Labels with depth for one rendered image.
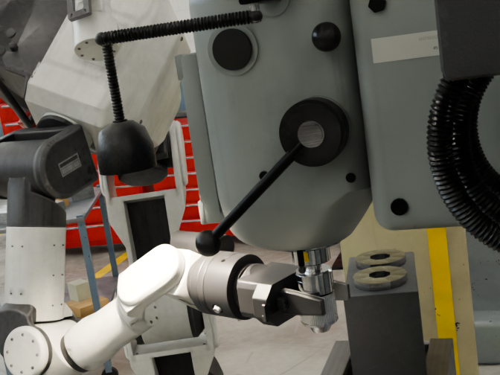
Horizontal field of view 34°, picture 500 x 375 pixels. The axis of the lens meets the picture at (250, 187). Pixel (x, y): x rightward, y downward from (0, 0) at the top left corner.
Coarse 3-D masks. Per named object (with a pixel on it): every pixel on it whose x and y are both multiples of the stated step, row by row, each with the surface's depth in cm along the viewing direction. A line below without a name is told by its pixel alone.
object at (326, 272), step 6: (324, 264) 102; (318, 270) 99; (324, 270) 99; (330, 270) 99; (300, 276) 99; (306, 276) 98; (312, 276) 98; (318, 276) 98; (324, 276) 98; (330, 276) 99; (306, 282) 99; (312, 282) 98
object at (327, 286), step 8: (328, 280) 99; (296, 288) 101; (304, 288) 99; (312, 288) 98; (320, 288) 98; (328, 288) 99; (320, 296) 99; (328, 296) 99; (328, 304) 99; (328, 312) 99; (336, 312) 101; (304, 320) 100; (312, 320) 99; (320, 320) 99; (328, 320) 99; (336, 320) 100
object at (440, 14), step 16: (448, 0) 54; (464, 0) 53; (480, 0) 53; (496, 0) 53; (448, 16) 54; (464, 16) 54; (480, 16) 53; (496, 16) 53; (448, 32) 54; (464, 32) 54; (480, 32) 54; (496, 32) 53; (448, 48) 55; (464, 48) 54; (480, 48) 54; (496, 48) 54; (448, 64) 55; (464, 64) 54; (480, 64) 54; (496, 64) 54
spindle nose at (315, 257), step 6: (294, 252) 99; (312, 252) 98; (318, 252) 98; (324, 252) 98; (294, 258) 99; (312, 258) 98; (318, 258) 98; (324, 258) 98; (306, 264) 98; (312, 264) 98; (318, 264) 98
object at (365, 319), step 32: (384, 256) 147; (352, 288) 134; (384, 288) 131; (416, 288) 130; (352, 320) 132; (384, 320) 131; (416, 320) 130; (352, 352) 133; (384, 352) 132; (416, 352) 131
